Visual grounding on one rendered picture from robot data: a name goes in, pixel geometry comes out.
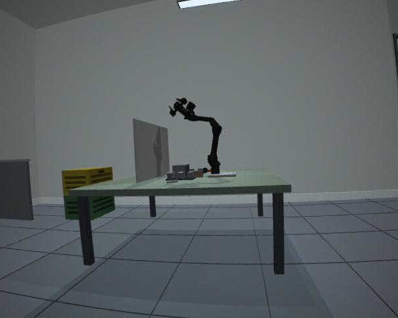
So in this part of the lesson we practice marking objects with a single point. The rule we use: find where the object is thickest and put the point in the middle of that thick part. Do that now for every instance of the grey flat panel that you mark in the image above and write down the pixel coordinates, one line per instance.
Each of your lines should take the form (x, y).
(151, 150)

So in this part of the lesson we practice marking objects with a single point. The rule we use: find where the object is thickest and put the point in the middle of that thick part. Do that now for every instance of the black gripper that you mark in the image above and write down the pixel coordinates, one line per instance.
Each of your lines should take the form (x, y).
(183, 101)

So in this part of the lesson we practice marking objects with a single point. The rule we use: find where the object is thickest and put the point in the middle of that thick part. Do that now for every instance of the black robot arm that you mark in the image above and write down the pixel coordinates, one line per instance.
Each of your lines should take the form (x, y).
(216, 130)

